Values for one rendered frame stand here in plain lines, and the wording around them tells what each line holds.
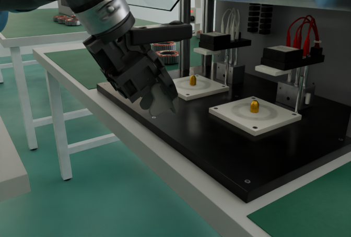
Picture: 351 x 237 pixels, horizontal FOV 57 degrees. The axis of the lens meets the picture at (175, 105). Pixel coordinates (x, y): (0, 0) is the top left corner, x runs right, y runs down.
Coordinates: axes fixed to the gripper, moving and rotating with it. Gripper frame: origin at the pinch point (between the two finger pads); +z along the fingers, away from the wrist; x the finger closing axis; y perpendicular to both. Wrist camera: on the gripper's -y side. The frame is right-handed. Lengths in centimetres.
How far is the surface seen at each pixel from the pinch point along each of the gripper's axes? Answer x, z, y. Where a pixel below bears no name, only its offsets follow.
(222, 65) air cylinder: -25.8, 19.4, -27.4
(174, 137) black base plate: -1.1, 6.7, 3.4
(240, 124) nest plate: 3.2, 12.8, -9.3
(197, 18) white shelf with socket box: -109, 44, -72
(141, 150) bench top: -7.0, 8.3, 9.7
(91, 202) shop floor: -87, 77, 39
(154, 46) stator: -81, 27, -30
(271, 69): 0.8, 9.5, -23.4
